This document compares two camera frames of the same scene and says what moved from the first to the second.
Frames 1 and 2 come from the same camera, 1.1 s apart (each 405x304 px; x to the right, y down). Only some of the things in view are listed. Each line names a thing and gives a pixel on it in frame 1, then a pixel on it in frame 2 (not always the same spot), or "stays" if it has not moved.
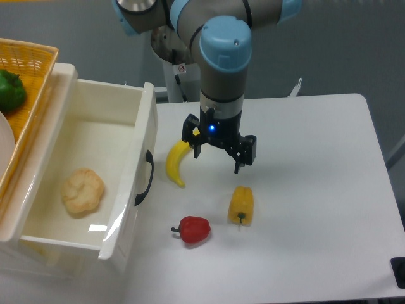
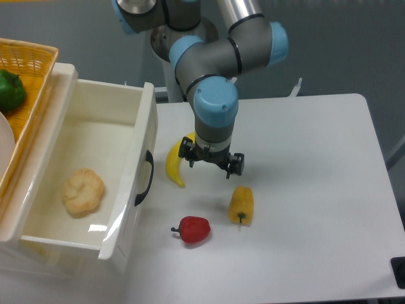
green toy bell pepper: (12, 92) stays
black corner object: (398, 266) stays
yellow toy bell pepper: (241, 208) stays
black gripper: (224, 132) to (219, 158)
